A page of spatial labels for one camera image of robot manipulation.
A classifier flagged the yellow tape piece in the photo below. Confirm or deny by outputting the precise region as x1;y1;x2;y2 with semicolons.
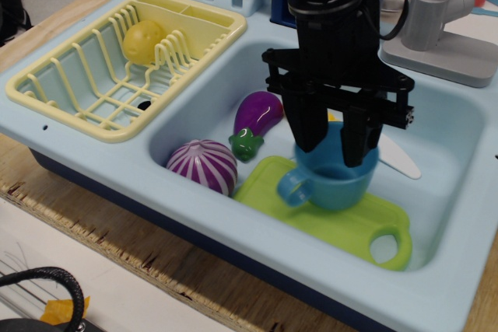
40;299;74;326

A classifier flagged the black cable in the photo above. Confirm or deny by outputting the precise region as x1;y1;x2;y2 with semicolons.
0;266;86;332

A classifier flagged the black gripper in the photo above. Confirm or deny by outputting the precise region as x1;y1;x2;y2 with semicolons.
262;12;415;167

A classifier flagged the green plastic cutting board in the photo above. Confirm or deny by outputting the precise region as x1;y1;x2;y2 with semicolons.
233;156;412;271

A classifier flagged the purple striped toy onion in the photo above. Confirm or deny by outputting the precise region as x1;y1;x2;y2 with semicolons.
166;139;238;196

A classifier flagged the yellow toy potato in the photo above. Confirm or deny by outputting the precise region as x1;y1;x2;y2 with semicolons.
122;20;166;65

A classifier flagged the yellow handled toy knife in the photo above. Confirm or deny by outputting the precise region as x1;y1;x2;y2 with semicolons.
327;112;423;180

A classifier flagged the grey toy faucet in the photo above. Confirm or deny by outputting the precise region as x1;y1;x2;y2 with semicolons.
381;0;497;88

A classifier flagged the black backpack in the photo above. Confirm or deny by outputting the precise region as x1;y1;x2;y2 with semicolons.
1;0;33;47

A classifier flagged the blue plastic cup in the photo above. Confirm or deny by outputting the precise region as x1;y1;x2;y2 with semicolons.
277;121;379;210

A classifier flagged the light blue toy sink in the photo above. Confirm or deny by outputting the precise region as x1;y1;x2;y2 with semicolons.
1;0;497;331

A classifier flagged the purple toy eggplant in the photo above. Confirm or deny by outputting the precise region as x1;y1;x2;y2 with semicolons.
229;91;284;163

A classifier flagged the cream yellow drying rack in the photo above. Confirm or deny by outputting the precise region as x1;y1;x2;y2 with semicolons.
5;0;247;143

